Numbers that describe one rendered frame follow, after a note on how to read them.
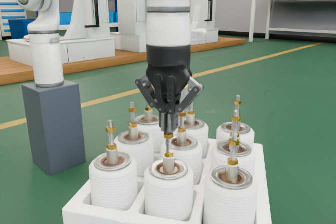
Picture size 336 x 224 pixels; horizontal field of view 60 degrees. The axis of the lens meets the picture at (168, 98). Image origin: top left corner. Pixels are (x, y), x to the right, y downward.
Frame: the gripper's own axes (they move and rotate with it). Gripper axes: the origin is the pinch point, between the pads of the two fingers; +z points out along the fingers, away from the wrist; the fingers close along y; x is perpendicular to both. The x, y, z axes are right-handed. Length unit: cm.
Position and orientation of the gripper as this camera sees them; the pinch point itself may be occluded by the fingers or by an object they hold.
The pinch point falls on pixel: (168, 121)
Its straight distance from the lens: 53.5
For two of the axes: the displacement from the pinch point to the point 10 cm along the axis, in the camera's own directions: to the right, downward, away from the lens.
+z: 0.0, 9.5, 3.0
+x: 4.5, -2.7, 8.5
